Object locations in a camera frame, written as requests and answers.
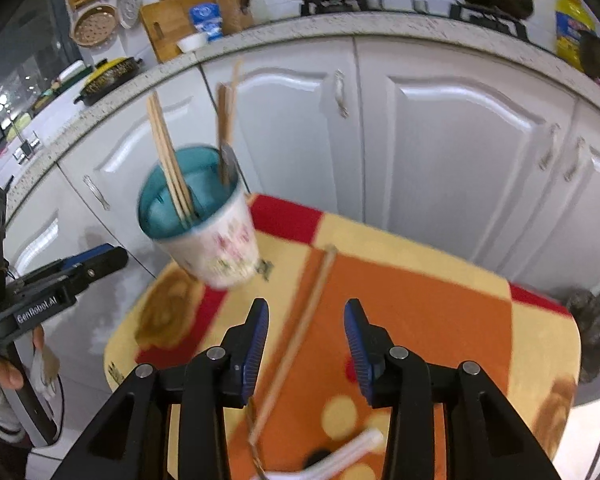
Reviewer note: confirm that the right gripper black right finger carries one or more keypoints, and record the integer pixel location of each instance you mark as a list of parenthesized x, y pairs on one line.
[(391, 376)]

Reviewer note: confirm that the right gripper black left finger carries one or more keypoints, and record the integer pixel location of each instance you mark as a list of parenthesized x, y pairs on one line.
[(223, 376)]

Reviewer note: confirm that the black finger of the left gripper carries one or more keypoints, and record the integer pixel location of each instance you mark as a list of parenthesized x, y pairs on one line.
[(77, 272)]

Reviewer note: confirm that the pale wooden chopstick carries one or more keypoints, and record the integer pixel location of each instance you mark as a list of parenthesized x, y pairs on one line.
[(233, 97)]

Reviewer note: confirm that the gloved left hand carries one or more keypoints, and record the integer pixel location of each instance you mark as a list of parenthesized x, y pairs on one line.
[(45, 378)]

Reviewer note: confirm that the round wooden chopstick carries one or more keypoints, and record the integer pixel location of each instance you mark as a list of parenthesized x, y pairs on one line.
[(294, 345)]

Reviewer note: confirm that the floral white utensil cup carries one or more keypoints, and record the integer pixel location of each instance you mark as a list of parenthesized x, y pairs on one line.
[(219, 246)]

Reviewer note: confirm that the colourful checked table mat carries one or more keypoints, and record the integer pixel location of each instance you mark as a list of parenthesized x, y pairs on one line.
[(509, 357)]

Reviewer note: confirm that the steel spoon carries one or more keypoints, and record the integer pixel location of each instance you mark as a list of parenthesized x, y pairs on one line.
[(229, 168)]

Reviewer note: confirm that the black yellow casserole pot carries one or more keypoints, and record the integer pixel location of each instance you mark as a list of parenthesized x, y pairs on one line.
[(108, 76)]

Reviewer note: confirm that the woven bamboo basket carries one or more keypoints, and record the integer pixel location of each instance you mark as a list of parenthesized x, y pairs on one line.
[(95, 26)]

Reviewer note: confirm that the wooden cutting board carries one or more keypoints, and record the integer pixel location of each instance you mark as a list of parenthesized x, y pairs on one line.
[(165, 22)]

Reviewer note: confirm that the round metal plate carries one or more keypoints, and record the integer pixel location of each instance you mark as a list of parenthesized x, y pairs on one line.
[(128, 12)]

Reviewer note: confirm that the blue white packet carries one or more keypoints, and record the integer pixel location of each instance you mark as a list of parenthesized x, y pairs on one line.
[(207, 19)]

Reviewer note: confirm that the wooden knife block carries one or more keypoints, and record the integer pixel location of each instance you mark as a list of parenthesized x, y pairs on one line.
[(236, 16)]

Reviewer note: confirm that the yellow oil bottle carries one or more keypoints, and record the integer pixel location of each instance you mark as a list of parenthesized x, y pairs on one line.
[(571, 19)]

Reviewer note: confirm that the lower cabinet handle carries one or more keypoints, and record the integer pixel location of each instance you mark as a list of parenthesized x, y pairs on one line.
[(96, 192)]

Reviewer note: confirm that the silver cabinet handle left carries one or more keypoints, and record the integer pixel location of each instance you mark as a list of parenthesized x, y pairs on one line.
[(340, 93)]

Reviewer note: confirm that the silver cabinet handle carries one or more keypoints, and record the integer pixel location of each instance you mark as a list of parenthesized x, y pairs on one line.
[(552, 146), (577, 162), (340, 93)]

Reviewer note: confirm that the silver cabinet handle middle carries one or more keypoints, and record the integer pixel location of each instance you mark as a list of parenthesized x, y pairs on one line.
[(552, 146)]

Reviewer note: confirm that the silver cabinet handle right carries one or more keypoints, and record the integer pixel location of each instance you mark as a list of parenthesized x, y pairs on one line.
[(577, 162)]

